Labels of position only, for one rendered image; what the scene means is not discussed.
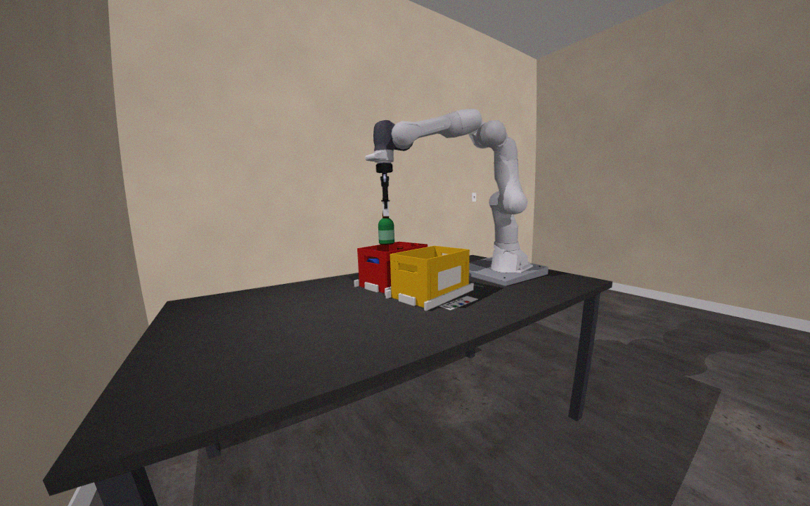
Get green bottle with pale green label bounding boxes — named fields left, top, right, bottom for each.
left=378, top=211, right=394, bottom=245

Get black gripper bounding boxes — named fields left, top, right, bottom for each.
left=376, top=163, right=393, bottom=216

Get red crate with dividers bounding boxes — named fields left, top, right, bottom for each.
left=357, top=242, right=428, bottom=293

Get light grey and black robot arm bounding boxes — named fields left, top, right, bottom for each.
left=365, top=108, right=533, bottom=273

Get white paper strip with colored marks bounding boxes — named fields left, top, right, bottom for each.
left=440, top=296, right=478, bottom=310

